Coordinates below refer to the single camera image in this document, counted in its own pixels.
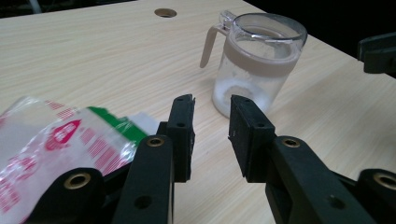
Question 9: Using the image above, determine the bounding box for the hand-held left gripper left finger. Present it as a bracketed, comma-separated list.
[111, 93, 196, 224]

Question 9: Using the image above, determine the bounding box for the clear plastic bag pink print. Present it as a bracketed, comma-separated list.
[0, 95, 160, 224]

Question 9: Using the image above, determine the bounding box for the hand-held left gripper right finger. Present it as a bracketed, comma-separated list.
[228, 94, 377, 224]

